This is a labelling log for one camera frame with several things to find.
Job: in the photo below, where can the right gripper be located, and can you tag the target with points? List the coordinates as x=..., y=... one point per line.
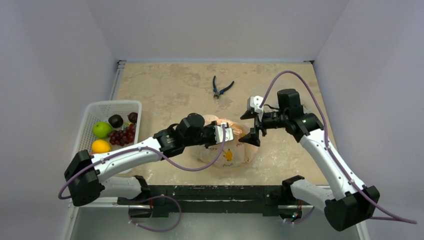
x=260, y=124

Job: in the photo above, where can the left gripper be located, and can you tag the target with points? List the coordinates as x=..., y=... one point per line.
x=212, y=128

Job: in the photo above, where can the translucent orange plastic bag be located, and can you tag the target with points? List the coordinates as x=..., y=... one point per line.
x=234, y=154

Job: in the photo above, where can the yellow fake lemon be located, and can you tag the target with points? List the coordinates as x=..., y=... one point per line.
x=100, y=146

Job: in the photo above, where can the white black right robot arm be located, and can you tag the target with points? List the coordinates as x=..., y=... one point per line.
x=347, y=202

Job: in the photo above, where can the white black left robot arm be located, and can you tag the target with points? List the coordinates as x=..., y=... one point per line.
x=92, y=176

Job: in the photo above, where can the dark red fake plum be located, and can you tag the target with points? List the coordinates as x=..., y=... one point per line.
x=133, y=117

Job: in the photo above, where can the dark red fake grape bunch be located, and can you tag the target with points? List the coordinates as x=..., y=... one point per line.
x=123, y=136

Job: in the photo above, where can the dark brown fake fruit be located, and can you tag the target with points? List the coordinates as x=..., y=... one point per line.
x=116, y=121

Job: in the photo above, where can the green fake apple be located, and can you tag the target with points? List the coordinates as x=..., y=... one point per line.
x=102, y=129

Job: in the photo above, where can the clear plastic screw box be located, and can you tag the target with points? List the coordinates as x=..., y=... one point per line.
x=262, y=88

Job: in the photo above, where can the white plastic perforated basket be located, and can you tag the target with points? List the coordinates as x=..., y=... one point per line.
x=100, y=112

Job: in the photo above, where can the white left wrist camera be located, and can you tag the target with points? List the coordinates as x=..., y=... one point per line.
x=223, y=133

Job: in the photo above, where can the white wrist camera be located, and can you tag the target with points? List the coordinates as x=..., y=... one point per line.
x=255, y=106
x=223, y=133

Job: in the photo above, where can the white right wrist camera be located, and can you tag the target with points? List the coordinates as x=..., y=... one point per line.
x=255, y=106

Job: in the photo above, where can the black metal base rail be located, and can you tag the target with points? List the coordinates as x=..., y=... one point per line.
x=158, y=201

